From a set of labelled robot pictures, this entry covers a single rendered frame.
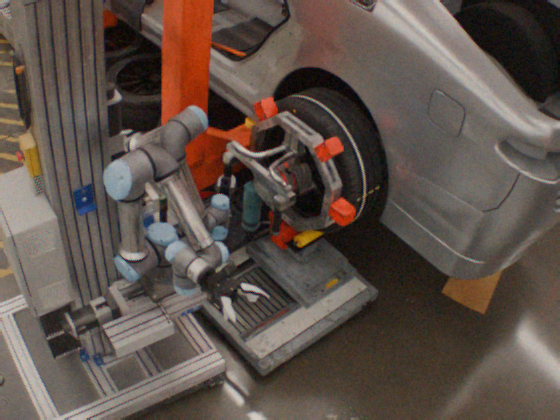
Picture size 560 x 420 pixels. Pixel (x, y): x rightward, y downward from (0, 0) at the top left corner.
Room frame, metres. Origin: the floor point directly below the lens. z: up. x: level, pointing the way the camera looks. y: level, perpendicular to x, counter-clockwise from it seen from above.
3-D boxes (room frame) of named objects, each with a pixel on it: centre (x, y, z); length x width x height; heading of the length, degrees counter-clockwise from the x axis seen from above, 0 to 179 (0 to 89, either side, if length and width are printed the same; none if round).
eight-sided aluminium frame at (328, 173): (2.22, -0.03, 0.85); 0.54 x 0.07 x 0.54; 46
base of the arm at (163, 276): (1.58, 0.42, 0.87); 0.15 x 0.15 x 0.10
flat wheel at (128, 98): (3.44, 0.97, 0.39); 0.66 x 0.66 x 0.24
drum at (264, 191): (2.17, 0.02, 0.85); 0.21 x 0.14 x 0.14; 136
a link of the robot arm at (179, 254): (1.31, 0.28, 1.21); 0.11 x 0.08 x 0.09; 54
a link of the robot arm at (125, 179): (1.47, 0.50, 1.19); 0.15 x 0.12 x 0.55; 144
